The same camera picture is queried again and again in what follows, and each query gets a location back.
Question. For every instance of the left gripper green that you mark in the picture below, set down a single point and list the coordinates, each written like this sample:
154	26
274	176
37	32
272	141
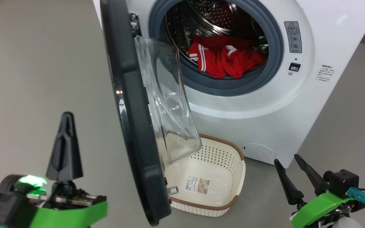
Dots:
71	213

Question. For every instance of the grey warning sticker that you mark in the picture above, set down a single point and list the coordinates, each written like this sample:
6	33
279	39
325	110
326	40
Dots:
292	36

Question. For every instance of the black round washer door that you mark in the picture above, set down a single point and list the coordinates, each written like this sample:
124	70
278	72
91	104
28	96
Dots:
135	126

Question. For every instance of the product label sticker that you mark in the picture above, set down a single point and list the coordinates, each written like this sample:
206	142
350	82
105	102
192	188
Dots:
197	185

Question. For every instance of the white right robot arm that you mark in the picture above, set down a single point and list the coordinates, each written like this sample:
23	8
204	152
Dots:
347	224

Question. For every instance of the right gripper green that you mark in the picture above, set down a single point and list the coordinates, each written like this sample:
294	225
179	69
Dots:
318	209

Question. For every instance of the white front-load washing machine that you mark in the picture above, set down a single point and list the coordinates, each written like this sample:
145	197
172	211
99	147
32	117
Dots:
265	110

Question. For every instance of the red garment with white stripes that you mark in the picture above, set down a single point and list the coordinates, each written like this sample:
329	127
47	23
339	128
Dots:
233	63

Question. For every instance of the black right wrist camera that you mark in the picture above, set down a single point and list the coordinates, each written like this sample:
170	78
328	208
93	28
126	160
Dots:
342	183

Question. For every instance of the cream perforated laundry basket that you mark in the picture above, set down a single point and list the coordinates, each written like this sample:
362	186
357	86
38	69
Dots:
220	164

